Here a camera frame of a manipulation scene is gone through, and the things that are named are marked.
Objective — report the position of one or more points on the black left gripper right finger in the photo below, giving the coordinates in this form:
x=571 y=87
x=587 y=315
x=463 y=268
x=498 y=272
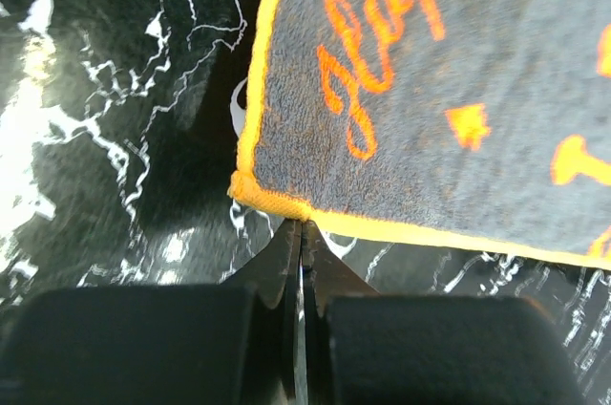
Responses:
x=365 y=347

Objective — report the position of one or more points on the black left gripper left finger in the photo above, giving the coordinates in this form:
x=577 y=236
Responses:
x=227 y=343

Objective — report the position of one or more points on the orange and grey towel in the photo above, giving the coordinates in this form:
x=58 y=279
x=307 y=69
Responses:
x=475 y=124

